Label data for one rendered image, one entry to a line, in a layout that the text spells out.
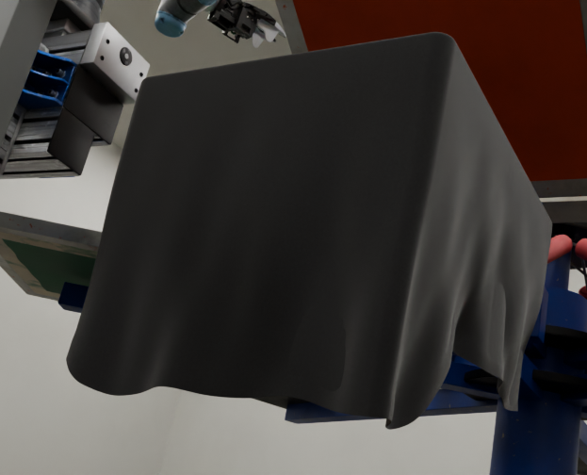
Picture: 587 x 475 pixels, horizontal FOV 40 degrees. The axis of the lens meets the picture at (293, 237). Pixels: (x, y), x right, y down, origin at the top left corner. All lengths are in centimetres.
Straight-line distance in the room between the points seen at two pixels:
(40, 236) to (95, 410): 434
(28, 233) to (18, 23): 114
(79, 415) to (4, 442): 66
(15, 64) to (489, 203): 56
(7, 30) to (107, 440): 563
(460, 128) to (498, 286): 25
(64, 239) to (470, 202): 117
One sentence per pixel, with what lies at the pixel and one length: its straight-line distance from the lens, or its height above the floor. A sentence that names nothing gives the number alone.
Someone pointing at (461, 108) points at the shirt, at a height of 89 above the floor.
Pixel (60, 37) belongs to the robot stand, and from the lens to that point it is 162.
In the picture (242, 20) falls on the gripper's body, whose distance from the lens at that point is 215.
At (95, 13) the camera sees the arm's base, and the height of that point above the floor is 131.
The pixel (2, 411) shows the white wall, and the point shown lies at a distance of 565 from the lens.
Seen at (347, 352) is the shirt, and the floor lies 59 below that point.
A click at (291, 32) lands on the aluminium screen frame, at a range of 161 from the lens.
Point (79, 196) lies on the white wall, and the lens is 602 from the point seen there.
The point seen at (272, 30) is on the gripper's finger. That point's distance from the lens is 220.
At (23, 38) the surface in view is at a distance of 85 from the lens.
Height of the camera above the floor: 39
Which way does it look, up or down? 21 degrees up
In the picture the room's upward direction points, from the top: 13 degrees clockwise
